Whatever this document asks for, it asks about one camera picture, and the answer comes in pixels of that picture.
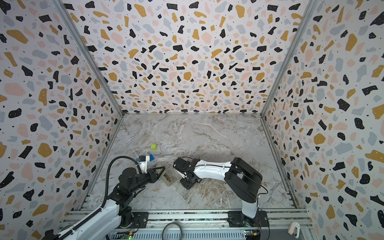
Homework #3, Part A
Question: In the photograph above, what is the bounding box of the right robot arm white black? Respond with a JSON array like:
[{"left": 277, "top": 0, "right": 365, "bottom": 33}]
[{"left": 173, "top": 158, "right": 269, "bottom": 227}]

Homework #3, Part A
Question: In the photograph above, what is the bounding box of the white plastic clip device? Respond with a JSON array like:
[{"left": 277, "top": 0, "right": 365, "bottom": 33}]
[{"left": 288, "top": 221, "right": 301, "bottom": 239}]

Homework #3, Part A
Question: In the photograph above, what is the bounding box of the black cable loop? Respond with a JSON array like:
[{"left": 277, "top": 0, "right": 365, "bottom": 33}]
[{"left": 161, "top": 221, "right": 184, "bottom": 240}]

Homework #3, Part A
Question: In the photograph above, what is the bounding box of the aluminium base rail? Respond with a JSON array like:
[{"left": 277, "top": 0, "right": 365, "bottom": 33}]
[{"left": 59, "top": 209, "right": 313, "bottom": 240}]

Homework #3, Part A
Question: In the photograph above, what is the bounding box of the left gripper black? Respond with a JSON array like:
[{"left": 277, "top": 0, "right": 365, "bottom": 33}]
[{"left": 128, "top": 166, "right": 164, "bottom": 195}]

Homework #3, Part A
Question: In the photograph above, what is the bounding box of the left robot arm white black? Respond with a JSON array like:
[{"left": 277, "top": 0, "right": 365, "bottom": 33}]
[{"left": 43, "top": 156, "right": 166, "bottom": 240}]

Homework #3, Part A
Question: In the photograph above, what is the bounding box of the white remote control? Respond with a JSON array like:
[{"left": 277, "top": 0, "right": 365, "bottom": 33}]
[{"left": 161, "top": 171, "right": 174, "bottom": 187}]

